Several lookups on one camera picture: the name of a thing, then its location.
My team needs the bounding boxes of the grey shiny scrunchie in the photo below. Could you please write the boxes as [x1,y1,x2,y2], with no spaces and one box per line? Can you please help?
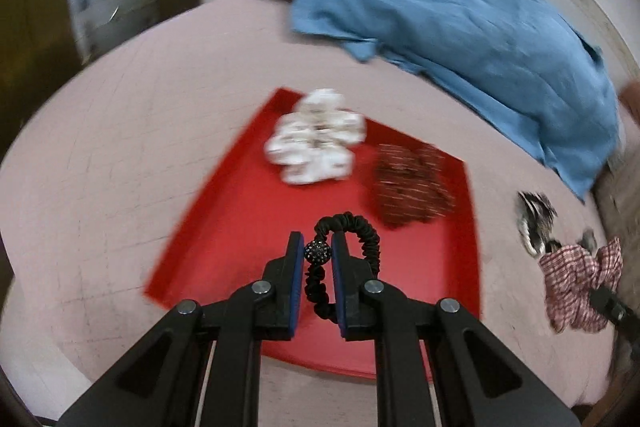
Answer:
[515,191,598,258]

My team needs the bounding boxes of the wooden door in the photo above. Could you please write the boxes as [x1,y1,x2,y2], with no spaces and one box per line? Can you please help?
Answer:
[0,0,86,108]

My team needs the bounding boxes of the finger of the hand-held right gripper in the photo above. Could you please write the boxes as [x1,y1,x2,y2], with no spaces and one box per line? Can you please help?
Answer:
[590,284,632,328]

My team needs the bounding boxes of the black beaded hair tie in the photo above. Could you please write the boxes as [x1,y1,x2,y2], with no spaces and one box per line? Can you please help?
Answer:
[302,212,382,320]

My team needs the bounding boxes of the dark red dotted scrunchie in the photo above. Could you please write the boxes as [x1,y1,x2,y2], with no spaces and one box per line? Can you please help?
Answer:
[370,143,457,229]

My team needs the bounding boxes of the red checked scrunchie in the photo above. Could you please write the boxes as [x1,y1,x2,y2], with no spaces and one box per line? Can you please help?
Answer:
[539,237,625,334]

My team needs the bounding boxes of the blue shirt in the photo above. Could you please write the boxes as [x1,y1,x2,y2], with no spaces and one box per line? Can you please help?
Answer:
[290,0,623,202]

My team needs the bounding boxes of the red tray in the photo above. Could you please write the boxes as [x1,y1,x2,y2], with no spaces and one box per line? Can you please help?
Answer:
[144,88,483,380]

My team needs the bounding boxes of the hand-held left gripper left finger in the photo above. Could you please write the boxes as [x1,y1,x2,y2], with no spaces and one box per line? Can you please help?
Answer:
[57,231,307,427]

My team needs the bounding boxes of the white dotted scrunchie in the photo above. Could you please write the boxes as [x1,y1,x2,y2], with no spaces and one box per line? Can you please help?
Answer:
[264,88,367,185]

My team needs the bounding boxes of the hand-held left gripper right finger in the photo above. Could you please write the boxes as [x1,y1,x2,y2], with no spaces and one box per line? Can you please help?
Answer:
[331,229,581,427]

